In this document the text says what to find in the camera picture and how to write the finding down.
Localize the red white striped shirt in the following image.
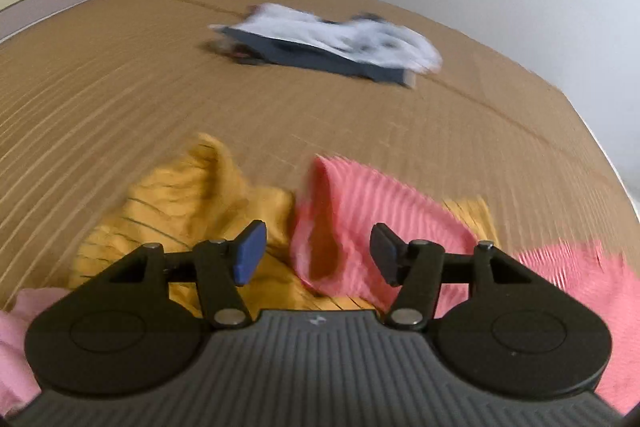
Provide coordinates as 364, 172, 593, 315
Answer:
290, 156, 639, 413

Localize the yellow striped shirt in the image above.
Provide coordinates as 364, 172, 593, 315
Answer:
67, 134, 497, 314

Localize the dark navy garment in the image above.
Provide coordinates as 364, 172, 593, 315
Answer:
209, 27, 416, 89

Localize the pink garment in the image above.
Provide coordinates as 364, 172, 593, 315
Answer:
0, 288, 68, 416

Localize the light blue white garment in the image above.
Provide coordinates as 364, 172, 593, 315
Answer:
208, 3, 442, 74

